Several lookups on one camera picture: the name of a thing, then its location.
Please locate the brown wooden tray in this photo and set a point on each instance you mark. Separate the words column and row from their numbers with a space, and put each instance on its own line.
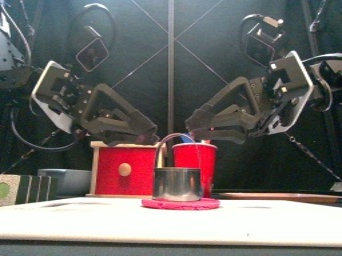
column 285, row 197

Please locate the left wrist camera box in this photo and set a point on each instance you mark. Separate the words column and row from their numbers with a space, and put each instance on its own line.
column 91, row 51

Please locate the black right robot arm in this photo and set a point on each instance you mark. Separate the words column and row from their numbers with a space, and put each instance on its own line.
column 328, row 80

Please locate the grey vertical frame pole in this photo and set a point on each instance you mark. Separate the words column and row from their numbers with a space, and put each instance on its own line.
column 170, row 66

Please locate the red plastic cup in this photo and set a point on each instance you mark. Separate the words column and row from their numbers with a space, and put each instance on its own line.
column 208, row 163

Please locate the round metal dough cutter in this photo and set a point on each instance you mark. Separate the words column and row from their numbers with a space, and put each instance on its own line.
column 177, row 183

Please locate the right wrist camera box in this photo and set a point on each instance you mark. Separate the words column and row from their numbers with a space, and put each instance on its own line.
column 262, row 41

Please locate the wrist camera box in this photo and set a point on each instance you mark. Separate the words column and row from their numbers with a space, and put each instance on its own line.
column 91, row 51
column 262, row 41

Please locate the striped green cardboard box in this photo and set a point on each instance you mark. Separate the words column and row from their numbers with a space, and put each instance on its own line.
column 25, row 189

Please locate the grey bowl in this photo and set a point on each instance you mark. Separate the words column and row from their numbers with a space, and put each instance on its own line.
column 69, row 181

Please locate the white cutting board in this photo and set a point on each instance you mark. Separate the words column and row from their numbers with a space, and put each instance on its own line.
column 171, row 221

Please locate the flat pink dough disc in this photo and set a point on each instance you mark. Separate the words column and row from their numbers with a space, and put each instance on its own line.
column 181, row 204

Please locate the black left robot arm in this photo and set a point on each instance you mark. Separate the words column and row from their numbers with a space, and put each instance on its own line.
column 14, row 78

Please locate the diagonal metal brace rod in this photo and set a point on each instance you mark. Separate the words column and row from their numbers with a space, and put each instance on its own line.
column 312, row 155

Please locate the red wooden drawer box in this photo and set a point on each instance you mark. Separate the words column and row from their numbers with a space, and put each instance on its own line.
column 121, row 168

